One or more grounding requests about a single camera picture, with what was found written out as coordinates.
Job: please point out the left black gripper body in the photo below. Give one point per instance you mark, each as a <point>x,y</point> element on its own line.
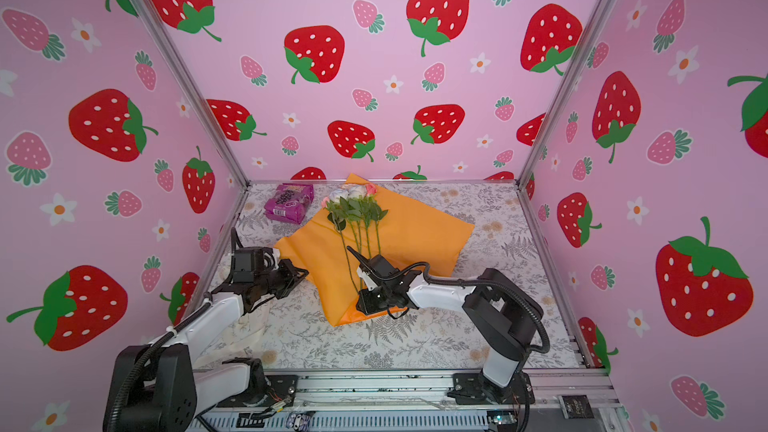
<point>269,283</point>

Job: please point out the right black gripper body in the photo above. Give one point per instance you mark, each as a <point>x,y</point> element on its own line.
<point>374,300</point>

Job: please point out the orange wrapping paper sheet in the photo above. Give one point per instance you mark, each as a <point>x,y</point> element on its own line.
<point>411,232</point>

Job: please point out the pink fake rose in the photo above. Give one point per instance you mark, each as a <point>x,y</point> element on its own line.
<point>373,213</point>

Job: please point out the white fake rose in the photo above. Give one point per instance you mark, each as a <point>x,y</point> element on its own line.
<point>337,216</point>

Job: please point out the pale fake flower stem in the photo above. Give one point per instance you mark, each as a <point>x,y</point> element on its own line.
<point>350,200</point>

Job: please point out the white printed ribbon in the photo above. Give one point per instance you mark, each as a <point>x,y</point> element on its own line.
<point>238,340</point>

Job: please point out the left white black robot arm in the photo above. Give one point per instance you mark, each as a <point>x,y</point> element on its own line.
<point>155,387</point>

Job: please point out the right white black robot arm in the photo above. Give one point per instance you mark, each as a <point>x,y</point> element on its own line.
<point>508,319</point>

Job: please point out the purple snack packet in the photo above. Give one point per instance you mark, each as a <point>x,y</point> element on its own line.
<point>289,203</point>

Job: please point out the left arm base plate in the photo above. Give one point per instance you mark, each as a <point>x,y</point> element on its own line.
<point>275,389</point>

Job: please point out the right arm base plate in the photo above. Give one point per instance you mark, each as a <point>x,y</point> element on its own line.
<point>476,389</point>

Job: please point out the aluminium frame rail base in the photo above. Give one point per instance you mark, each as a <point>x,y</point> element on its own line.
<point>416,400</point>

